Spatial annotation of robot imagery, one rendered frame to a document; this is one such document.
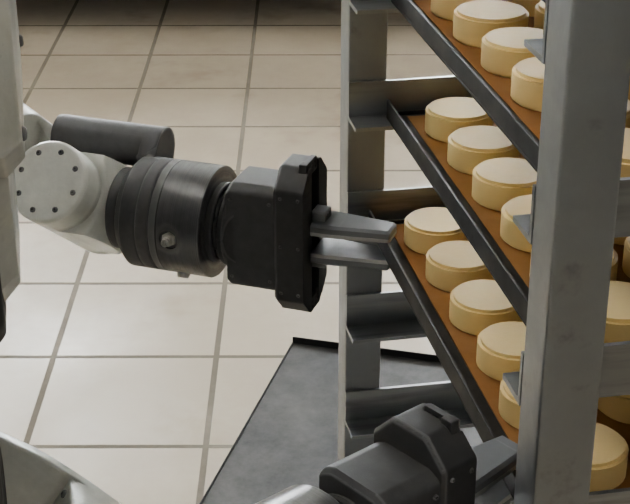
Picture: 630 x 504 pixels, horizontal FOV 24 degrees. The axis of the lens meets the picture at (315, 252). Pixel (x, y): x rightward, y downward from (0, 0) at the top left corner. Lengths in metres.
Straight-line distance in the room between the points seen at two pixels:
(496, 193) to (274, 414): 1.58
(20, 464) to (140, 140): 0.28
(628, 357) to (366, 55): 0.42
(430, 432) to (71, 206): 0.44
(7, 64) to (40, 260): 2.37
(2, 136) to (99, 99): 3.28
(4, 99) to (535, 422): 0.31
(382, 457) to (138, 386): 1.87
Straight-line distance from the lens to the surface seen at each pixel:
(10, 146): 0.75
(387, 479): 0.75
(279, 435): 2.43
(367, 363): 1.21
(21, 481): 1.05
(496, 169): 0.96
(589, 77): 0.65
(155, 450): 2.44
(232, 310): 2.86
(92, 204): 1.13
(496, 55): 0.91
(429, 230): 1.08
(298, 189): 1.07
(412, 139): 1.03
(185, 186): 1.10
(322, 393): 2.55
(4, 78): 0.74
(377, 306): 1.18
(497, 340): 0.94
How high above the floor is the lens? 1.33
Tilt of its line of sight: 26 degrees down
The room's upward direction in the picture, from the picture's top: straight up
